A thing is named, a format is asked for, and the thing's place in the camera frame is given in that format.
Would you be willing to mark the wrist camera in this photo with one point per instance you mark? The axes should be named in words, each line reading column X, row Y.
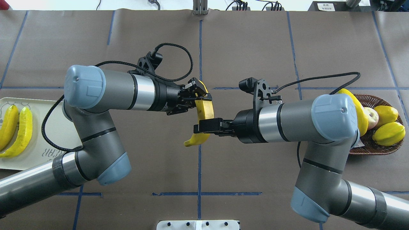
column 149, row 62
column 263, row 94

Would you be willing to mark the brown wicker basket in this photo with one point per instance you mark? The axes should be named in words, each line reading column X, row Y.
column 370, row 147

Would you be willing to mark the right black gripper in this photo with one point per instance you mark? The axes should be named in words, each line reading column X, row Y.
column 246, row 125

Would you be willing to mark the white bear tray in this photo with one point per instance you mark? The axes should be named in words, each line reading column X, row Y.
column 58, row 129

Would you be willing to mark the black label box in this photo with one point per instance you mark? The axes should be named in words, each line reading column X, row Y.
column 336, row 6

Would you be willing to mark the pale green pink apple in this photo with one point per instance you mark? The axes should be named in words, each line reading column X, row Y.
column 372, row 117

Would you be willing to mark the yellow banana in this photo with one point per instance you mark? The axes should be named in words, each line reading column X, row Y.
column 24, row 134
column 362, row 119
column 204, row 111
column 9, row 126

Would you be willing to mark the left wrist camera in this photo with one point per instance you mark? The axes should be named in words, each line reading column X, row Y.
column 149, row 62

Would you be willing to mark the aluminium frame post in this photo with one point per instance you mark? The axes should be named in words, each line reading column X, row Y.
column 200, row 7

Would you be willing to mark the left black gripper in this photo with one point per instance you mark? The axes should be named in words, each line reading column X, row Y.
column 167, row 96

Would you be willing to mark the yellow lemon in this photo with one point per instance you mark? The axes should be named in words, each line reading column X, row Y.
column 386, row 115

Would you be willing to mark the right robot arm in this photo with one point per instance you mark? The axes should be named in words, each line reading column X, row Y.
column 329, row 124

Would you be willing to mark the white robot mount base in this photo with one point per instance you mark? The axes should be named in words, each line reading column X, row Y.
column 221, row 224

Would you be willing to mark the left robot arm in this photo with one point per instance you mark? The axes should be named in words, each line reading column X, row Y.
column 89, row 93

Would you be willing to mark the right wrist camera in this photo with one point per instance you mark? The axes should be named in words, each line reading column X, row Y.
column 263, row 94

